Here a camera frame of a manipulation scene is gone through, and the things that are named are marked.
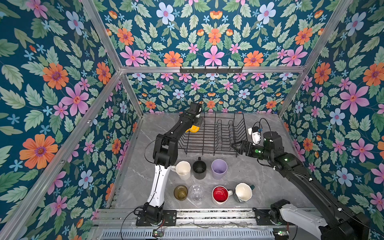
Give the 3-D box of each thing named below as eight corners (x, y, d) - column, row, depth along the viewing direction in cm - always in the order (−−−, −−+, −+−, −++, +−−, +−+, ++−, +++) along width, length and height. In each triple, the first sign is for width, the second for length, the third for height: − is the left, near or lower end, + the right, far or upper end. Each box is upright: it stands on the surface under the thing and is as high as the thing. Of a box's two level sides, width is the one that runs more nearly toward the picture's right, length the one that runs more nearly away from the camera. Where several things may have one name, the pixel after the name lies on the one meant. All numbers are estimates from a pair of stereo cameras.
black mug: (190, 174, 91) (189, 167, 83) (199, 164, 95) (199, 156, 87) (200, 182, 87) (200, 176, 79) (209, 171, 92) (210, 164, 84)
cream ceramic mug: (174, 173, 91) (171, 165, 82) (184, 165, 94) (182, 156, 86) (184, 184, 87) (182, 177, 78) (194, 175, 90) (193, 167, 81)
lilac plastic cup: (211, 182, 87) (212, 173, 77) (210, 168, 93) (211, 158, 83) (225, 182, 87) (228, 173, 77) (224, 168, 93) (226, 158, 82)
